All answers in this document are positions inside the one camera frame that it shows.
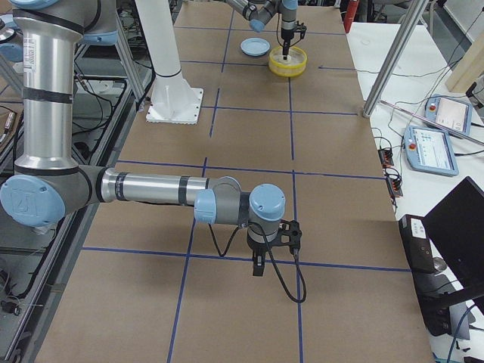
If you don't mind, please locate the yellow white steamer basket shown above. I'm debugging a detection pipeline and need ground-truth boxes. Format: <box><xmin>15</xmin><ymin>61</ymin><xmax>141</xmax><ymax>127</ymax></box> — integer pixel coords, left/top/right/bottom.
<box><xmin>268</xmin><ymin>46</ymin><xmax>308</xmax><ymax>78</ymax></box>

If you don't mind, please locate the near blue teach pendant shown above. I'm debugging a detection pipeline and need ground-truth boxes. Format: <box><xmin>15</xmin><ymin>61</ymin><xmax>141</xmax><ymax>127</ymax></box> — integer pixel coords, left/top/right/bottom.
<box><xmin>403</xmin><ymin>126</ymin><xmax>459</xmax><ymax>176</ymax></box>

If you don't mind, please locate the light blue plate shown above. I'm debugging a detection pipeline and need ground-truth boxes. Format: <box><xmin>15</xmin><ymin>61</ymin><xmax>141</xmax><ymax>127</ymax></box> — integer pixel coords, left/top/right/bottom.
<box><xmin>240</xmin><ymin>37</ymin><xmax>271</xmax><ymax>57</ymax></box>

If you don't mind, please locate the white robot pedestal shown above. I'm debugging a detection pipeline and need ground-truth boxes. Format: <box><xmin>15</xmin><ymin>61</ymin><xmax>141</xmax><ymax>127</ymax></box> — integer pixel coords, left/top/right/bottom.
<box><xmin>136</xmin><ymin>0</ymin><xmax>203</xmax><ymax>125</ymax></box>

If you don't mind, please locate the blue teach pendant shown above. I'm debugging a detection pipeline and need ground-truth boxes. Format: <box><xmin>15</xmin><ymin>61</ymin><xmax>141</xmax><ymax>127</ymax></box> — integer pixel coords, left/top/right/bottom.
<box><xmin>403</xmin><ymin>126</ymin><xmax>459</xmax><ymax>176</ymax></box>
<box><xmin>425</xmin><ymin>95</ymin><xmax>472</xmax><ymax>135</ymax></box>

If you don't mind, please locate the black laptop computer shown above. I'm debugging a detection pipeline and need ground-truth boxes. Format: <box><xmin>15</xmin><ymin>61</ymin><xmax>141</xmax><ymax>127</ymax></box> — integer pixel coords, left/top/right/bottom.
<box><xmin>399</xmin><ymin>176</ymin><xmax>483</xmax><ymax>340</ymax></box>

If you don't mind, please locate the far blue teach pendant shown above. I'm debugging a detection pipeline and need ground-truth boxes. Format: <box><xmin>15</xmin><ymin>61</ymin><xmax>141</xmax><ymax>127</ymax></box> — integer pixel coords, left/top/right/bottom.
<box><xmin>425</xmin><ymin>95</ymin><xmax>472</xmax><ymax>135</ymax></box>

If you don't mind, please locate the diagonal silver frame pole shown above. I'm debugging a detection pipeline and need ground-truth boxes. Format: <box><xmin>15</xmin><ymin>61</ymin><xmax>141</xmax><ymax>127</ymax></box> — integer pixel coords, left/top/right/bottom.
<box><xmin>362</xmin><ymin>0</ymin><xmax>428</xmax><ymax>118</ymax></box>

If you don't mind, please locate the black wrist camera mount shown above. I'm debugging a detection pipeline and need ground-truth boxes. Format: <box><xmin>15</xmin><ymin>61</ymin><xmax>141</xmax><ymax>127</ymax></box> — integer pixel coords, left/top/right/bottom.
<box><xmin>271</xmin><ymin>219</ymin><xmax>303</xmax><ymax>256</ymax></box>

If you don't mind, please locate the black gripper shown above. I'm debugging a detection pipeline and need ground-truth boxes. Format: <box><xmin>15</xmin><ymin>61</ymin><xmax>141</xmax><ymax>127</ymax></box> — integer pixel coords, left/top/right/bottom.
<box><xmin>281</xmin><ymin>19</ymin><xmax>296</xmax><ymax>57</ymax></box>
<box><xmin>247</xmin><ymin>237</ymin><xmax>267</xmax><ymax>277</ymax></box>

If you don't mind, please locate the orange black adapter box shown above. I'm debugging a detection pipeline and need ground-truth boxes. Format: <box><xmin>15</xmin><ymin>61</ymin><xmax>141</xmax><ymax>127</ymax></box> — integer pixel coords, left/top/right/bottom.
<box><xmin>378</xmin><ymin>148</ymin><xmax>394</xmax><ymax>168</ymax></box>

